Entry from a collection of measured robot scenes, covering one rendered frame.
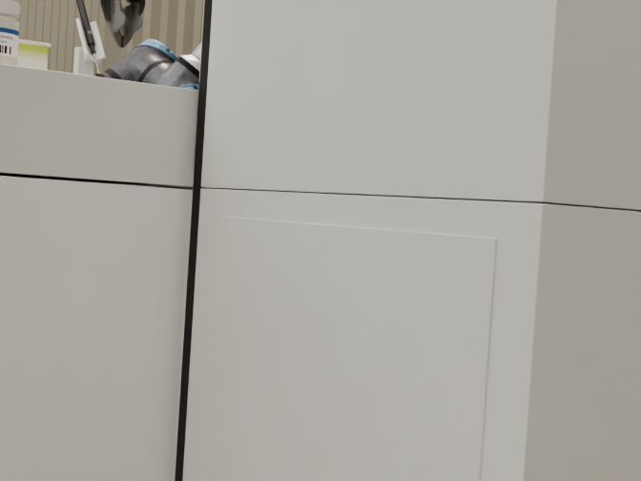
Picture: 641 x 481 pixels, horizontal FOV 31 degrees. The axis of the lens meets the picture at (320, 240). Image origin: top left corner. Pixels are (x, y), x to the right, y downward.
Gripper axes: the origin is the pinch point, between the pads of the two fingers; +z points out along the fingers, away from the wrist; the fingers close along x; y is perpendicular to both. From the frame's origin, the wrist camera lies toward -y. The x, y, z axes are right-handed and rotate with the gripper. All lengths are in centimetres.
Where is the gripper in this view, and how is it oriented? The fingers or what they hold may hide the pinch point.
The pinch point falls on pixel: (119, 41)
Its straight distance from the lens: 232.6
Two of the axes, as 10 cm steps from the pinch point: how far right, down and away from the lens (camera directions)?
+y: 5.9, 0.6, -8.0
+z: -0.6, 10.0, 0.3
